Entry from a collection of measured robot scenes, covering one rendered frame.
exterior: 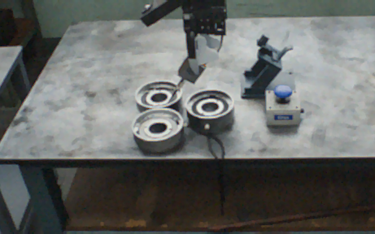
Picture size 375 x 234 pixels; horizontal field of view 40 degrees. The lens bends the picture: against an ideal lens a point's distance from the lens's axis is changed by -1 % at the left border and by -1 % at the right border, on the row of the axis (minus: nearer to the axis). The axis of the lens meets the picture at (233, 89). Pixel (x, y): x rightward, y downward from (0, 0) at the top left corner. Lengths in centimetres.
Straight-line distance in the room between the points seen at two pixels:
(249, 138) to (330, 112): 20
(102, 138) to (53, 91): 24
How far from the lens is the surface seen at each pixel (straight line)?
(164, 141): 104
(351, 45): 141
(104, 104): 123
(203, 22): 100
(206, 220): 126
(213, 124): 109
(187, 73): 108
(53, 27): 304
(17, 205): 192
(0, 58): 177
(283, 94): 109
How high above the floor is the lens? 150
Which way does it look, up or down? 35 degrees down
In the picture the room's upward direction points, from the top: 2 degrees counter-clockwise
